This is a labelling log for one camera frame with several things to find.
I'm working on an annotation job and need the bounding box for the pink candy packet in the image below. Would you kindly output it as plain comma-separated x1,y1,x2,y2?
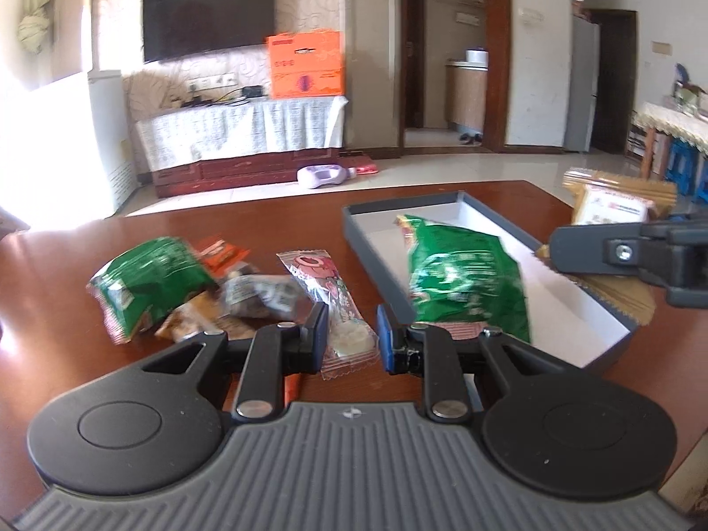
277,250,378,380

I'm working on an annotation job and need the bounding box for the blue plastic stool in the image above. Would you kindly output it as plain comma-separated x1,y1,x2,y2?
665,138,698,196

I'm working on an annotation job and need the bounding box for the red tv cabinet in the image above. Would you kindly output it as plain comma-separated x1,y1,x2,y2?
151,149,339,198

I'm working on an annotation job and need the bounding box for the white patterned cabinet cloth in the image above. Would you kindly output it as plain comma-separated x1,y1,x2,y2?
137,96,348,171

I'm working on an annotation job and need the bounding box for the silver black snack packet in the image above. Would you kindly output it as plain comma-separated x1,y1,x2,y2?
219,273,305,320

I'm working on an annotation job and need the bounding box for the red item on floor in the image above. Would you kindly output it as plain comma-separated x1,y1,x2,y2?
347,156,379,176

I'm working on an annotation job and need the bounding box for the pair of slippers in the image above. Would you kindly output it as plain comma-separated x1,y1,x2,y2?
458,133,482,145

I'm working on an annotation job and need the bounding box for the tied curtain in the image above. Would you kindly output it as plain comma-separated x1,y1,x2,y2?
17,0,53,55

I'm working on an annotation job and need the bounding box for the white pot on counter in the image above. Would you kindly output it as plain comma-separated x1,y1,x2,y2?
466,48,489,69

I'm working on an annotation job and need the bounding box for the kitchen counter cabinet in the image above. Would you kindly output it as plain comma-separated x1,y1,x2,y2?
444,61,487,132

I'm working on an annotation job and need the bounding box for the dining table with lace cloth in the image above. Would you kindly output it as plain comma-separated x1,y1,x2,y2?
632,102,707,180

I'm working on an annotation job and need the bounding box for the grey shallow box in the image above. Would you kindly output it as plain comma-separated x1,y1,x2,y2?
343,192,638,372

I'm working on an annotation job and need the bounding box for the orange cardboard box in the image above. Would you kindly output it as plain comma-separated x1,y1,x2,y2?
266,29,344,100

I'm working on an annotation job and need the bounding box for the black wall television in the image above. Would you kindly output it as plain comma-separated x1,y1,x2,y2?
142,0,276,62

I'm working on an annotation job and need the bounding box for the green snack bag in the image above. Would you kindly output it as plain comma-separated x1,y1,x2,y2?
86,236,217,345
396,215,531,343

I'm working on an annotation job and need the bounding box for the white chest freezer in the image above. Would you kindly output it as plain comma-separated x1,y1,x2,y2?
27,71,138,229

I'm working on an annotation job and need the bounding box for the tan peanut snack bag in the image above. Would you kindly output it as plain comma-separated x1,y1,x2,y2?
155,291,256,343

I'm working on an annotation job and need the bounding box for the grey refrigerator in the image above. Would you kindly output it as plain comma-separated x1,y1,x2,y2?
564,17,600,152

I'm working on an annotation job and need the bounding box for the orange snack packet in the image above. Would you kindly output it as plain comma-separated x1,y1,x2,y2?
193,236,250,279

